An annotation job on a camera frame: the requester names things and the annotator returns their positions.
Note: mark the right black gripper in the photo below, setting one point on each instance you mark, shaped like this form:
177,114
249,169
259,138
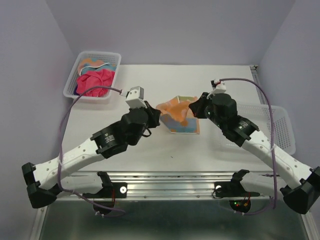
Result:
197,106

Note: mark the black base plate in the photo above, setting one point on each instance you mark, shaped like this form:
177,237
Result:
116,190
228,189

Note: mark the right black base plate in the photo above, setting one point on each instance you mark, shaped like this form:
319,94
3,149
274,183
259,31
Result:
228,189

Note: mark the pink towel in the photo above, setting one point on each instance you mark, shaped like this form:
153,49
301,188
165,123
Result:
92,79

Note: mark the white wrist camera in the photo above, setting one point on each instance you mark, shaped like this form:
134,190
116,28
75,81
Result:
135,98
218,87

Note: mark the white basket at left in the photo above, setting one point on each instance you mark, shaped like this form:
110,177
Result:
111,57

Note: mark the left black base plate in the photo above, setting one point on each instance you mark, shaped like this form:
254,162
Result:
116,190

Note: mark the orange polka dot towel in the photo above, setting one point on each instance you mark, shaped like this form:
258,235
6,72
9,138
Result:
177,116

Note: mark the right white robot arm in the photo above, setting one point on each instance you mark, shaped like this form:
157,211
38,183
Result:
293,182

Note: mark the purple towel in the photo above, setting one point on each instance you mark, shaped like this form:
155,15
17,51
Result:
75,91

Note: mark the white basket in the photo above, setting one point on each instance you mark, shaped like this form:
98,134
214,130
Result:
111,57
259,114

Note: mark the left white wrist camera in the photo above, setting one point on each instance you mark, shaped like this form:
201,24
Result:
135,98

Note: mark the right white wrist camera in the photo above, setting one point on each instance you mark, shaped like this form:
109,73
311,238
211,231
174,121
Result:
218,87

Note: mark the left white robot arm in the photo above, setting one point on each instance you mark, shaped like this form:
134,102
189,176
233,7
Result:
48,181

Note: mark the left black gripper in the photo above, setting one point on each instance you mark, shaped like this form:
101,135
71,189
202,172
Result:
155,116

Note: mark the white basket at right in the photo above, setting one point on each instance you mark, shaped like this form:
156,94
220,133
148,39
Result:
259,114

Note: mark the blue orange patterned towel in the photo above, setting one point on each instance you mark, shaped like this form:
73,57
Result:
93,64

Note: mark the aluminium mounting rail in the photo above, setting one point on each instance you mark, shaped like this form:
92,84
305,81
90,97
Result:
169,186

